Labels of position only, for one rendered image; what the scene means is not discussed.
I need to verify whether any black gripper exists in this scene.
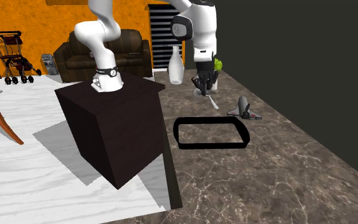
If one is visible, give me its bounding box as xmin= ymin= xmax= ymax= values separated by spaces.
xmin=191 ymin=60 xmax=221 ymax=97

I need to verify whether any white spoon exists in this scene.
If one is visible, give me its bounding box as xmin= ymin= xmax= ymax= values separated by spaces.
xmin=193 ymin=88 xmax=220 ymax=110

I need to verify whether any green plant in white pot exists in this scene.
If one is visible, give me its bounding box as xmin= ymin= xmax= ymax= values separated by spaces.
xmin=210 ymin=57 xmax=223 ymax=91

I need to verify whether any white bottle vase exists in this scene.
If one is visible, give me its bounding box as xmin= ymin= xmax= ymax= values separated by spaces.
xmin=168 ymin=45 xmax=184 ymax=85

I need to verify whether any grey toy space shuttle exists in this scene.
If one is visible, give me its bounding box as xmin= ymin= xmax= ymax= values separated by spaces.
xmin=226 ymin=95 xmax=263 ymax=121

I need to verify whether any window with dark blinds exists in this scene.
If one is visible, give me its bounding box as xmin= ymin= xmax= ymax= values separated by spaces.
xmin=148 ymin=3 xmax=184 ymax=69

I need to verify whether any dark brown sofa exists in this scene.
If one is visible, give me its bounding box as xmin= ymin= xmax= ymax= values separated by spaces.
xmin=53 ymin=29 xmax=153 ymax=83

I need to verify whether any dark brown robot stand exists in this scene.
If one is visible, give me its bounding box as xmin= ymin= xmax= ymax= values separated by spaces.
xmin=54 ymin=72 xmax=166 ymax=190

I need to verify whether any grey box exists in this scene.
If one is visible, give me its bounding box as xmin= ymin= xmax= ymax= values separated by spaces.
xmin=41 ymin=53 xmax=59 ymax=76

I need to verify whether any black and red walker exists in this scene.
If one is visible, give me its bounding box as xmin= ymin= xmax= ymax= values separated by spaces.
xmin=0 ymin=31 xmax=43 ymax=85

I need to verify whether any black rectangular tray frame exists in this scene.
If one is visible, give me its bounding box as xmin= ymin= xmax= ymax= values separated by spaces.
xmin=172 ymin=116 xmax=251 ymax=150

